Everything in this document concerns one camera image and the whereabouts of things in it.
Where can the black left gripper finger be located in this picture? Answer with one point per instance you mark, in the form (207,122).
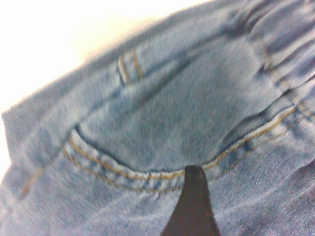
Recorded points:
(193,209)

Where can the blue denim shorts basketball print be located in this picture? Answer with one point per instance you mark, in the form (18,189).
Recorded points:
(157,110)

